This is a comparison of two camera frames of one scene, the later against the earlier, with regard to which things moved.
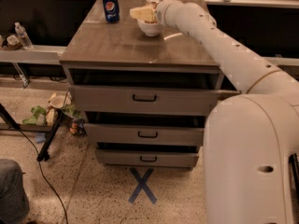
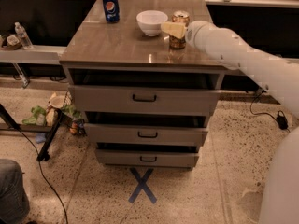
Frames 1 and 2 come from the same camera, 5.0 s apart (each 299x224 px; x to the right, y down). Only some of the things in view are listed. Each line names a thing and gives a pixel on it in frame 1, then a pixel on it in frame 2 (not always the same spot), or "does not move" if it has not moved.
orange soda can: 152,2 → 179,16
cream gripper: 163,13 → 193,35
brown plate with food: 12,43 does not move
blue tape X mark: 142,185 does not move
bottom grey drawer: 148,159 does not move
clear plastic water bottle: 24,37 does not move
